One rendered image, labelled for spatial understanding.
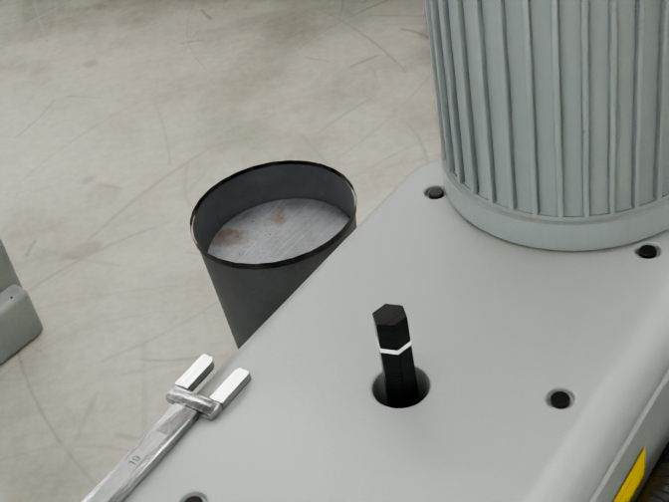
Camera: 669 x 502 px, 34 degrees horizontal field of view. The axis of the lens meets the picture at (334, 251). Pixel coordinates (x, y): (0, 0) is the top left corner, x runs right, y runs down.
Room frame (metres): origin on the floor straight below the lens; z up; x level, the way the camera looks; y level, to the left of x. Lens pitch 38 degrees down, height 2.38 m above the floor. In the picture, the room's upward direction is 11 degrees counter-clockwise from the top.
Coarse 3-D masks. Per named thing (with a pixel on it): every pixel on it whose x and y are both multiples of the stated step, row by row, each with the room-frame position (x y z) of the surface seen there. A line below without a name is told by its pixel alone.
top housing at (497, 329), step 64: (384, 256) 0.60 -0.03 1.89; (448, 256) 0.59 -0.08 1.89; (512, 256) 0.58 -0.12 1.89; (576, 256) 0.56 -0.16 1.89; (640, 256) 0.55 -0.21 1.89; (320, 320) 0.55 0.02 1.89; (448, 320) 0.53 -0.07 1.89; (512, 320) 0.51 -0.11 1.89; (576, 320) 0.50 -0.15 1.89; (640, 320) 0.49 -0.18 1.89; (256, 384) 0.50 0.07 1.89; (320, 384) 0.49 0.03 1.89; (384, 384) 0.49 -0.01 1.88; (448, 384) 0.47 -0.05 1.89; (512, 384) 0.46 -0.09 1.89; (576, 384) 0.45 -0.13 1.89; (640, 384) 0.45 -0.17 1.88; (192, 448) 0.46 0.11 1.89; (256, 448) 0.45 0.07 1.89; (320, 448) 0.44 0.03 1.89; (384, 448) 0.43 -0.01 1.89; (448, 448) 0.42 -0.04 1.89; (512, 448) 0.41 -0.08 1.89; (576, 448) 0.40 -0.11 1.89; (640, 448) 0.44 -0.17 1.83
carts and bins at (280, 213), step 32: (288, 160) 2.68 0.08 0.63; (224, 192) 2.63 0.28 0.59; (256, 192) 2.67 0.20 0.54; (288, 192) 2.67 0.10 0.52; (320, 192) 2.62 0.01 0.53; (192, 224) 2.46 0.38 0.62; (224, 224) 2.59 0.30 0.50; (256, 224) 2.56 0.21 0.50; (288, 224) 2.53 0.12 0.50; (320, 224) 2.50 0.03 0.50; (352, 224) 2.37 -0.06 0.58; (224, 256) 2.44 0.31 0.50; (256, 256) 2.41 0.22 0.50; (288, 256) 2.38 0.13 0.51; (320, 256) 2.25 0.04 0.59; (224, 288) 2.31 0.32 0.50; (256, 288) 2.24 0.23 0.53; (288, 288) 2.23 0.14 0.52; (256, 320) 2.26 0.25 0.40
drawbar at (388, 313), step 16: (384, 304) 0.48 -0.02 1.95; (384, 320) 0.47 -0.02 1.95; (400, 320) 0.47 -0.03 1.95; (384, 336) 0.47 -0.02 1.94; (400, 336) 0.47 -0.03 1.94; (384, 368) 0.47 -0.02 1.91; (400, 368) 0.46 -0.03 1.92; (400, 384) 0.46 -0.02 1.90; (416, 384) 0.47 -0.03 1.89; (400, 400) 0.47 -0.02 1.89; (416, 400) 0.47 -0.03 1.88
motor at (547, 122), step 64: (448, 0) 0.63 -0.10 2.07; (512, 0) 0.59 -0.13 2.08; (576, 0) 0.57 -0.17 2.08; (640, 0) 0.56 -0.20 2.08; (448, 64) 0.63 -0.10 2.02; (512, 64) 0.59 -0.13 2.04; (576, 64) 0.57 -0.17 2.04; (640, 64) 0.56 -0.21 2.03; (448, 128) 0.65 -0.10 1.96; (512, 128) 0.59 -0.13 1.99; (576, 128) 0.57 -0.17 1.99; (640, 128) 0.56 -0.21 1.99; (448, 192) 0.65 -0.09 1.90; (512, 192) 0.59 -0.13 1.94; (576, 192) 0.57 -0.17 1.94; (640, 192) 0.57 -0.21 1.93
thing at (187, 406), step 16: (192, 368) 0.52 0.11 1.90; (208, 368) 0.52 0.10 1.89; (176, 384) 0.51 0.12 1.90; (192, 384) 0.51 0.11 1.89; (224, 384) 0.50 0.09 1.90; (240, 384) 0.50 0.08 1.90; (176, 400) 0.49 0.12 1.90; (192, 400) 0.49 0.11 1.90; (208, 400) 0.49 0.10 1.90; (224, 400) 0.49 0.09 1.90; (176, 416) 0.48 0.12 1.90; (192, 416) 0.48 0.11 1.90; (208, 416) 0.48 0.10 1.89; (160, 432) 0.47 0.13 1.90; (176, 432) 0.47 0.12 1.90; (144, 448) 0.46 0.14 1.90; (160, 448) 0.46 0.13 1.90; (128, 464) 0.45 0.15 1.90; (144, 464) 0.45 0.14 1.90; (112, 480) 0.44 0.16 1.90; (128, 480) 0.44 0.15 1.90; (96, 496) 0.43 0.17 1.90; (112, 496) 0.43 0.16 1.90
